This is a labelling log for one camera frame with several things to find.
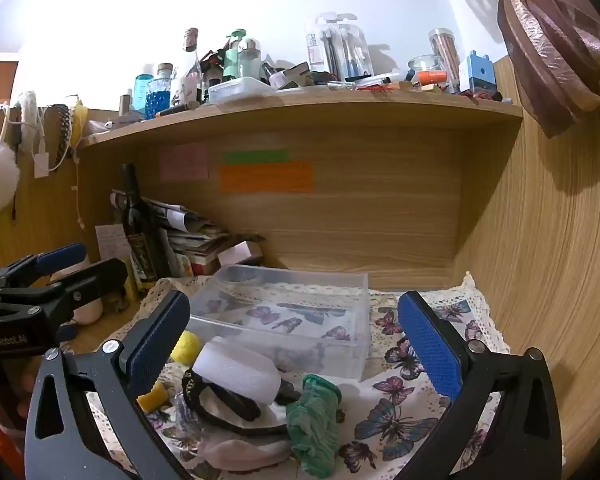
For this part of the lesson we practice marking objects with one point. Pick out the light blue bottle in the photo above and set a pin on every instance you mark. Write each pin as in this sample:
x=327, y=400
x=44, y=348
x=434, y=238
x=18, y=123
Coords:
x=142, y=87

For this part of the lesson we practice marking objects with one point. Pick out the green cloth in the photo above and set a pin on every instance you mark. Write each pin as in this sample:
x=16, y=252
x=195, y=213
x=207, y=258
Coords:
x=312, y=425

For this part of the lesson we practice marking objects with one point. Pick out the clear plastic box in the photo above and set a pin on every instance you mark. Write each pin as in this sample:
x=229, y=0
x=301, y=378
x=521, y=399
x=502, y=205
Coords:
x=290, y=310

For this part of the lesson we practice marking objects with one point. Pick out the white paper note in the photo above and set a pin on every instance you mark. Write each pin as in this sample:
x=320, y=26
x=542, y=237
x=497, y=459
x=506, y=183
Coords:
x=111, y=242

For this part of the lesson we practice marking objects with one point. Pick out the white fluffy hair band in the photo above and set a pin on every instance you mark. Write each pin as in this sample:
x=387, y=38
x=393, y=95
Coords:
x=30, y=115

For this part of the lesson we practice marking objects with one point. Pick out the white pad black trim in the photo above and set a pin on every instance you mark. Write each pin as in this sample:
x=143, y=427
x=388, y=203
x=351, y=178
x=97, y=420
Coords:
x=270, y=417

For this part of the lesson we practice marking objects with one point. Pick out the pink and white box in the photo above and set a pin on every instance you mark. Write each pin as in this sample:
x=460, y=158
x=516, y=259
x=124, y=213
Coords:
x=242, y=255

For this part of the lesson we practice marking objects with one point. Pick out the orange sticky note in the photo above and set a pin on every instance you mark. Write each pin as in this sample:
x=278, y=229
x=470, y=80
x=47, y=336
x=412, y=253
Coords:
x=265, y=177

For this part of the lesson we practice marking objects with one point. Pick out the brown hanging bag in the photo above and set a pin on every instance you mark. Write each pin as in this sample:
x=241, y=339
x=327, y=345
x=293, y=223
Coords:
x=545, y=35

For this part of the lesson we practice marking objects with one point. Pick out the dark wine bottle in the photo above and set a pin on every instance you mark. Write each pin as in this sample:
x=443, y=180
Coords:
x=137, y=240

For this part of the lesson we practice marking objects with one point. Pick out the orange cap tube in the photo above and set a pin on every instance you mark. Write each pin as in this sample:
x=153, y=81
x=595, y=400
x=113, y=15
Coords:
x=432, y=78

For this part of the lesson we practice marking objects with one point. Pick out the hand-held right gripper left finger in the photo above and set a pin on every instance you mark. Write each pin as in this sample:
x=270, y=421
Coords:
x=157, y=342

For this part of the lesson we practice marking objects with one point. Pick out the yellow sponge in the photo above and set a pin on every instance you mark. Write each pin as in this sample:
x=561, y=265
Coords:
x=186, y=347
x=152, y=399

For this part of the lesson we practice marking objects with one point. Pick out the green sticky note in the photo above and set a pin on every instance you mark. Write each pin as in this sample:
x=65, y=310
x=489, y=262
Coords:
x=256, y=156

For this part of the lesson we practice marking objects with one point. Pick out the clear glass corked bottle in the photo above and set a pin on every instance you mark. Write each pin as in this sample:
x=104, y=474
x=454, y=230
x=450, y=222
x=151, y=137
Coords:
x=192, y=67

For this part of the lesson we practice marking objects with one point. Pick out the white pom-pom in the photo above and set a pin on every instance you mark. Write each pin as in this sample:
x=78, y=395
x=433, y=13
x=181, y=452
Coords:
x=0, y=180

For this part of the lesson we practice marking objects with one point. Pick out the black headband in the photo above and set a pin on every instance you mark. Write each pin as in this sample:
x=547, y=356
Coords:
x=230, y=401

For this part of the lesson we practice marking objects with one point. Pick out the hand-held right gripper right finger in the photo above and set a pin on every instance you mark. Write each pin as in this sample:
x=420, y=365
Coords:
x=427, y=347

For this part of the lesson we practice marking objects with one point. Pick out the stack of magazines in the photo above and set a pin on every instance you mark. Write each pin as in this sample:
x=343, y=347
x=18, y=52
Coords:
x=190, y=240

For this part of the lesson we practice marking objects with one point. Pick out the green pump bottle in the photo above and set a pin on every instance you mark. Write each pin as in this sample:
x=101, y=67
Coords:
x=232, y=60

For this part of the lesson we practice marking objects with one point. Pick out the brush blister pack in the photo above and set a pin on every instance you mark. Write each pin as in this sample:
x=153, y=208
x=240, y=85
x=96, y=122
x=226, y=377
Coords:
x=325, y=50
x=357, y=52

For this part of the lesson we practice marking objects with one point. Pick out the short glass jar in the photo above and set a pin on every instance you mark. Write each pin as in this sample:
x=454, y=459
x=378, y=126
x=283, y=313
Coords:
x=424, y=65

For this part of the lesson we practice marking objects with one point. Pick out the frosted glass bottle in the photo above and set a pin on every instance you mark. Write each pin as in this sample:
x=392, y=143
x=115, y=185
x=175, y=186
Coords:
x=251, y=60

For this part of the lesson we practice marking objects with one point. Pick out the pink sticky note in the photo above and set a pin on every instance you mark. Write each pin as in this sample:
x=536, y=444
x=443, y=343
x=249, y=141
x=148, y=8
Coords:
x=184, y=162

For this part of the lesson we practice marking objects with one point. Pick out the yellow hanging item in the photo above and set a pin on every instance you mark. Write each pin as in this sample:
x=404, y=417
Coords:
x=80, y=117

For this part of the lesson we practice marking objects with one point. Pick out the butterfly print lace tablecloth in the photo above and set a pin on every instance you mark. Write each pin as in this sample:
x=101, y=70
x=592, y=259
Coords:
x=395, y=410

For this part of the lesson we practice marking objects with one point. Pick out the white paper tag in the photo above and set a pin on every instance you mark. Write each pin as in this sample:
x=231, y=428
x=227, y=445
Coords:
x=41, y=166

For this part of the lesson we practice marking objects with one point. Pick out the blue liquid bottle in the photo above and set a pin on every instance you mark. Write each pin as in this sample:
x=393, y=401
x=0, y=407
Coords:
x=159, y=97

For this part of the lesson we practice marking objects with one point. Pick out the white translucent container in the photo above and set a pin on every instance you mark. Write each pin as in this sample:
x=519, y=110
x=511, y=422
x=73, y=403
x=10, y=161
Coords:
x=240, y=91

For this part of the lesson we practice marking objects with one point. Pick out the clear jar of sticks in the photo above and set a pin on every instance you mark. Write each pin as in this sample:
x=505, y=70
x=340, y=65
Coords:
x=445, y=55

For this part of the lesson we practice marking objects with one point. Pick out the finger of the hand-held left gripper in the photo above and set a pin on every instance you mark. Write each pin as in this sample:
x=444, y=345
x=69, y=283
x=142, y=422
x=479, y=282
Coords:
x=62, y=256
x=92, y=280

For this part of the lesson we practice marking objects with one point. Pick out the blue plastic box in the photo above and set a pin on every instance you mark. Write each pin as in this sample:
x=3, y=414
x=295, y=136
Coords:
x=477, y=75

